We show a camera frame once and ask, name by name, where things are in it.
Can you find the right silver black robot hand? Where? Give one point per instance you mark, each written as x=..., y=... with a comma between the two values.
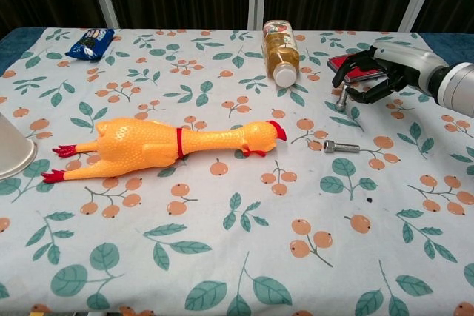
x=407, y=62

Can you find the silver bolt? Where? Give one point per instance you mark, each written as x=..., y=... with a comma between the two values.
x=340, y=147
x=341, y=100

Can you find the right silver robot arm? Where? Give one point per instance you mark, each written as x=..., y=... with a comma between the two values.
x=457, y=86

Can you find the red ink pad case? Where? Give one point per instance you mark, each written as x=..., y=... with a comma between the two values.
x=359, y=73

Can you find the plastic bottle of amber drink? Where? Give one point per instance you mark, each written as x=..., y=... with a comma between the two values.
x=280, y=49

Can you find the floral printed tablecloth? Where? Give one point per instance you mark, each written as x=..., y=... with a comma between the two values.
x=237, y=220

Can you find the yellow rubber chicken toy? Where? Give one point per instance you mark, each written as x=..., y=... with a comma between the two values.
x=148, y=142

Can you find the blue cookie packet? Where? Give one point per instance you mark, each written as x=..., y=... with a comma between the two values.
x=90, y=44

